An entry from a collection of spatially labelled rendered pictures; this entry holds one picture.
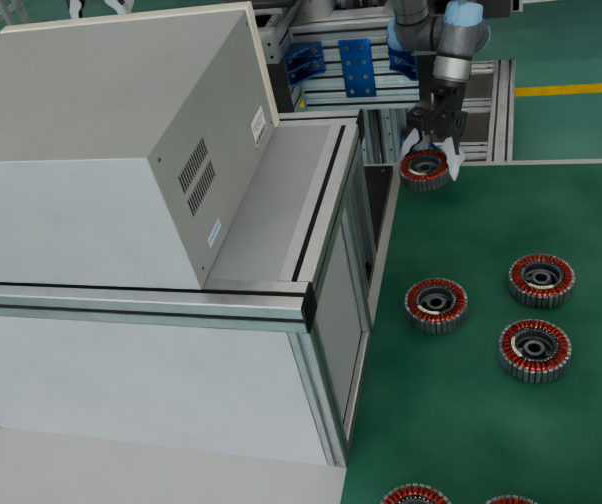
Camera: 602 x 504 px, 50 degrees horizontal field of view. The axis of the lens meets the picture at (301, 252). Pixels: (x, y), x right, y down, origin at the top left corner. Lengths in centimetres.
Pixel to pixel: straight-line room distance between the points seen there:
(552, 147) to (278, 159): 205
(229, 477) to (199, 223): 45
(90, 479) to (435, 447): 57
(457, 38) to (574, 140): 164
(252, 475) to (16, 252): 49
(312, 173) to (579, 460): 57
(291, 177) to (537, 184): 69
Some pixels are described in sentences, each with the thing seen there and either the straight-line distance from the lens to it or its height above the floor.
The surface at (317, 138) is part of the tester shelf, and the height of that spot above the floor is 111.
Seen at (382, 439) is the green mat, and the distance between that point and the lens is 106.
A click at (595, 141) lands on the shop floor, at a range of 298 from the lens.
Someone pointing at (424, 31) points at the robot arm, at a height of 103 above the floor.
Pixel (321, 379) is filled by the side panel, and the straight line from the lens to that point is 86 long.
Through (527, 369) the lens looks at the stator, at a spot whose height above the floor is 78.
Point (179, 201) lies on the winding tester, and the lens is 76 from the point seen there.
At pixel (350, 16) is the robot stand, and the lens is 187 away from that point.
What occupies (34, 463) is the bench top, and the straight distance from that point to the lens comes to 125.
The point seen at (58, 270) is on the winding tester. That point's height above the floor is 114.
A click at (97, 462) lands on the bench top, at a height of 75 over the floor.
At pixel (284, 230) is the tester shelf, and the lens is 86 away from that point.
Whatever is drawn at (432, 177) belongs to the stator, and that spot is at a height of 83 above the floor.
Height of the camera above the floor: 166
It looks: 41 degrees down
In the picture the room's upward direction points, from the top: 14 degrees counter-clockwise
